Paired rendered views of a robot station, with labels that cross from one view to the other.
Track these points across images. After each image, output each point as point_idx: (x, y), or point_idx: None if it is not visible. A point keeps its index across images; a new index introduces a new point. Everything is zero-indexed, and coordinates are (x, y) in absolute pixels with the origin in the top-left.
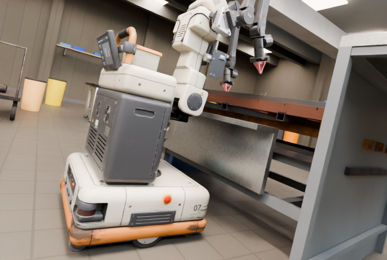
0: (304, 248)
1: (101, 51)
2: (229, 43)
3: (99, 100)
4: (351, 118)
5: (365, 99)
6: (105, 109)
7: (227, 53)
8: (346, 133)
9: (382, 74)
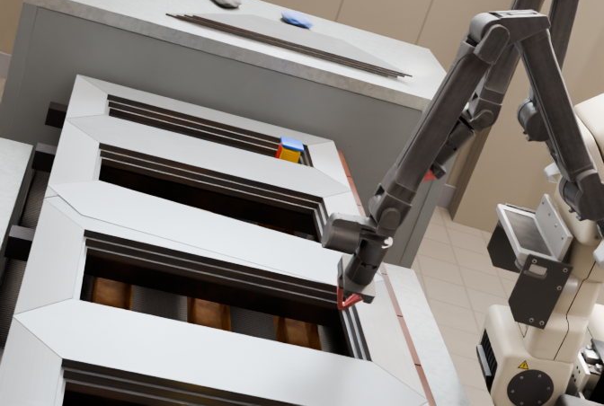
0: None
1: None
2: (440, 148)
3: None
4: (360, 168)
5: (335, 126)
6: None
7: (419, 186)
8: (359, 189)
9: (306, 66)
